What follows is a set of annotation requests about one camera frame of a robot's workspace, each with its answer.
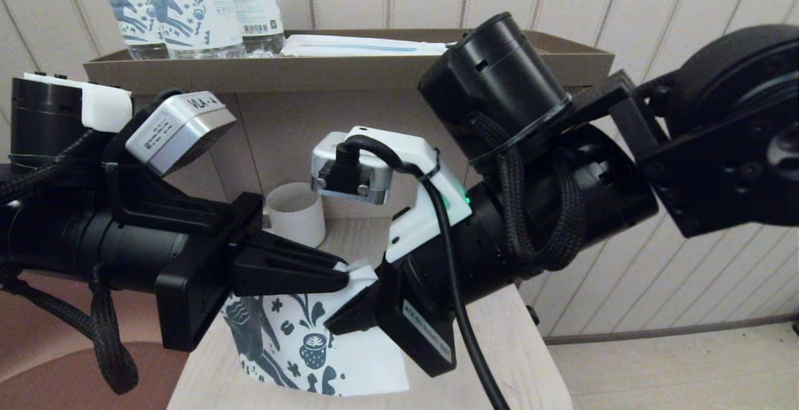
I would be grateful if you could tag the brown desk shelf unit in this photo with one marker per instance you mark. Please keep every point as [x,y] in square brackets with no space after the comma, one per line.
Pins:
[312,73]

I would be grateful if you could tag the white horse-print zipper pouch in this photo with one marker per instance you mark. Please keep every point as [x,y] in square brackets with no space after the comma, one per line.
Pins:
[312,347]

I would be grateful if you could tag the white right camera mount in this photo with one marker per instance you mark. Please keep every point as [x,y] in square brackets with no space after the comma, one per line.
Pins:
[424,223]

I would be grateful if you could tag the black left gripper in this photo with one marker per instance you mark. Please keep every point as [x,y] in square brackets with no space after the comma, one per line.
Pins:
[200,273]

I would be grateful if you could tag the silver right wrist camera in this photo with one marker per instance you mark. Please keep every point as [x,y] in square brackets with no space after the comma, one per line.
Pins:
[352,176]

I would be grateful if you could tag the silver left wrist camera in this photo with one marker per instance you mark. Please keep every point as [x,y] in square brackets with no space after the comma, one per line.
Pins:
[178,138]

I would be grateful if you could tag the horse label water bottle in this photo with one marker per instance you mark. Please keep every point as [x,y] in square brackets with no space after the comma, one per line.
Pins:
[190,14]
[134,10]

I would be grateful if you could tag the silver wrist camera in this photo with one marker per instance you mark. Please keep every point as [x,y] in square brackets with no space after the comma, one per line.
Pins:
[352,176]
[178,138]

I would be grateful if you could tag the pink upholstered chair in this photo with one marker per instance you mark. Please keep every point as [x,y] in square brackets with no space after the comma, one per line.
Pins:
[37,360]

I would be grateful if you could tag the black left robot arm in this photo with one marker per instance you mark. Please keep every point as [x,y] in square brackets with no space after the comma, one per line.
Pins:
[62,241]

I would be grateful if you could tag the white packet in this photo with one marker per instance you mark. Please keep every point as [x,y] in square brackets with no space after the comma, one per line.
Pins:
[368,47]

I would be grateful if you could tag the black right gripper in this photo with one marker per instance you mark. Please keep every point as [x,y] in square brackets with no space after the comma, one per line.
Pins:
[449,285]

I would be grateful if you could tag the barcode label water bottle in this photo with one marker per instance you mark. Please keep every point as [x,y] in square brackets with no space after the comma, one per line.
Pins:
[256,4]

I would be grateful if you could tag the white ribbed mug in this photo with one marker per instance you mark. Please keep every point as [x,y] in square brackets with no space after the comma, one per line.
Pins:
[299,216]

